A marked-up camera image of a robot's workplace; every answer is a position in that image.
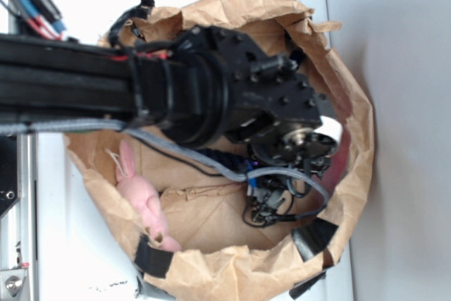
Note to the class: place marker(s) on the pink plush bunny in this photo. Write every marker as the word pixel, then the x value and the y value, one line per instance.
pixel 143 196

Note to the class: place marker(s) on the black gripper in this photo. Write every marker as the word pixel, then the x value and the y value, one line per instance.
pixel 241 93

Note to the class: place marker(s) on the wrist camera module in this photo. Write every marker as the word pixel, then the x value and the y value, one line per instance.
pixel 269 201

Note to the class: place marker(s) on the aluminium frame rail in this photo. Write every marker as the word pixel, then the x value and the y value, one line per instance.
pixel 19 263

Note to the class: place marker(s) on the brown paper bag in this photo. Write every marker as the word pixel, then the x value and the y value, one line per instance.
pixel 222 258

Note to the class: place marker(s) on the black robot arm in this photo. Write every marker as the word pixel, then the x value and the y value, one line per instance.
pixel 49 85

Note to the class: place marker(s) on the black mounting bracket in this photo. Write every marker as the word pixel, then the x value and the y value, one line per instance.
pixel 8 174

